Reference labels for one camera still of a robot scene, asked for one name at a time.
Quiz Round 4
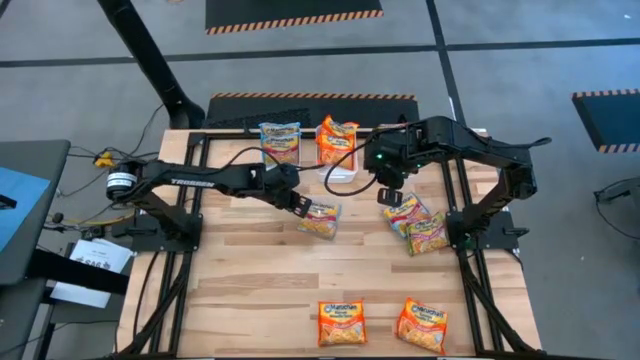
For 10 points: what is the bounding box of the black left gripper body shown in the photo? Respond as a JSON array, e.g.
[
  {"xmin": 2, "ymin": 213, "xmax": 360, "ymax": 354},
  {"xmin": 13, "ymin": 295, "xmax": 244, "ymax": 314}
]
[{"xmin": 262, "ymin": 163, "xmax": 303, "ymax": 207}]

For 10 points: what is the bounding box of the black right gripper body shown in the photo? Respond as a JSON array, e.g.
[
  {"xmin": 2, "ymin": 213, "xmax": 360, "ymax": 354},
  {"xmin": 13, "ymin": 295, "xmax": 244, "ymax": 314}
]
[{"xmin": 363, "ymin": 130, "xmax": 409, "ymax": 192}]

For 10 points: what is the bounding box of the green pink Maruchan ramen pack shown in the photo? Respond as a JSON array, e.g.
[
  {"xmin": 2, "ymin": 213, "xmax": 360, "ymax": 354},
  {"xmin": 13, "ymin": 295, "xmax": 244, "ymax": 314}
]
[{"xmin": 405, "ymin": 213, "xmax": 450, "ymax": 257}]

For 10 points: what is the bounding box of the white plastic bin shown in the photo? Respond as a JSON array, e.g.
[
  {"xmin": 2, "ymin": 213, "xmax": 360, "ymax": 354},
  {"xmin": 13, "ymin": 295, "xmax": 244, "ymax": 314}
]
[
  {"xmin": 313, "ymin": 124, "xmax": 359, "ymax": 185},
  {"xmin": 258, "ymin": 124, "xmax": 301, "ymax": 171}
]

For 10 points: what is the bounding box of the black hazard-striped floor mat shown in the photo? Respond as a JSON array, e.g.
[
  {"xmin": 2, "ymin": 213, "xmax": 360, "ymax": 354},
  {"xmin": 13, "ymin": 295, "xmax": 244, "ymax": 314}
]
[
  {"xmin": 204, "ymin": 0, "xmax": 385, "ymax": 36},
  {"xmin": 202, "ymin": 91, "xmax": 422, "ymax": 130},
  {"xmin": 570, "ymin": 88, "xmax": 640, "ymax": 154}
]

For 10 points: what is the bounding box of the black stand pole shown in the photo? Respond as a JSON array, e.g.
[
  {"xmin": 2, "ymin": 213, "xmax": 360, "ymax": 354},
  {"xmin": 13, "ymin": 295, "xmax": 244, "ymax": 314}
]
[{"xmin": 95, "ymin": 0, "xmax": 207, "ymax": 131}]

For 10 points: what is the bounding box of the white printed paper sheet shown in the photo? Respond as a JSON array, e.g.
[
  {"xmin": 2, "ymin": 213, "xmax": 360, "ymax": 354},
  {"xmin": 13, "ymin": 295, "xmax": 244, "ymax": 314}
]
[{"xmin": 49, "ymin": 238, "xmax": 134, "ymax": 310}]

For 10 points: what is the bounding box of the black desk leg bar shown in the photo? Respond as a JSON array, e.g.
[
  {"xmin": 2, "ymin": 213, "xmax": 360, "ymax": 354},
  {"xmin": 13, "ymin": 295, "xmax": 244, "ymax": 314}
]
[{"xmin": 27, "ymin": 248, "xmax": 130, "ymax": 296}]

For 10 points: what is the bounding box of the black floor device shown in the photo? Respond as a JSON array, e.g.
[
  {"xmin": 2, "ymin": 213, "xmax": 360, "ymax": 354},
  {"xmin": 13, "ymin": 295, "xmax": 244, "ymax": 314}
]
[{"xmin": 593, "ymin": 176, "xmax": 640, "ymax": 205}]

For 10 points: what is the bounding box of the grey side desk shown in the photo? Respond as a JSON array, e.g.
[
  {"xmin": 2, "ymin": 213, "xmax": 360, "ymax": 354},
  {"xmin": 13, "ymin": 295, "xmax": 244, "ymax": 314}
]
[{"xmin": 0, "ymin": 139, "xmax": 72, "ymax": 287}]

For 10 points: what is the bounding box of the blue sheet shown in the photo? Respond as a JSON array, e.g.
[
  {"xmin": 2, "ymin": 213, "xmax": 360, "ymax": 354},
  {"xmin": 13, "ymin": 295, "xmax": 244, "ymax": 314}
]
[{"xmin": 0, "ymin": 166, "xmax": 52, "ymax": 253}]

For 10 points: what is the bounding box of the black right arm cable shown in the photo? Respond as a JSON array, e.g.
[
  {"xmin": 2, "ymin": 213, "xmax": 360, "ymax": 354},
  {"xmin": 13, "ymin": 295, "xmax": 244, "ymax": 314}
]
[{"xmin": 323, "ymin": 124, "xmax": 401, "ymax": 198}]

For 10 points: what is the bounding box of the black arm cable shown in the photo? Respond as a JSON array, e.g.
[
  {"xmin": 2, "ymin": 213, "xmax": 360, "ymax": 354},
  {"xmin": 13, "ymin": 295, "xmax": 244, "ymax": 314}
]
[
  {"xmin": 323, "ymin": 124, "xmax": 401, "ymax": 198},
  {"xmin": 218, "ymin": 145, "xmax": 327, "ymax": 174}
]

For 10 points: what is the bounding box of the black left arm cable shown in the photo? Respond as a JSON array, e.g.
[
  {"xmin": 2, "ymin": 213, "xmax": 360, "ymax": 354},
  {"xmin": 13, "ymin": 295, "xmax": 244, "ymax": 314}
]
[{"xmin": 218, "ymin": 145, "xmax": 327, "ymax": 174}]

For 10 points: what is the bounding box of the black aluminium table frame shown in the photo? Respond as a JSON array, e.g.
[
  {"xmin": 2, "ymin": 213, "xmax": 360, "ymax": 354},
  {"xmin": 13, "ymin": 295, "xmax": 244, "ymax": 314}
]
[{"xmin": 117, "ymin": 128, "xmax": 546, "ymax": 360}]

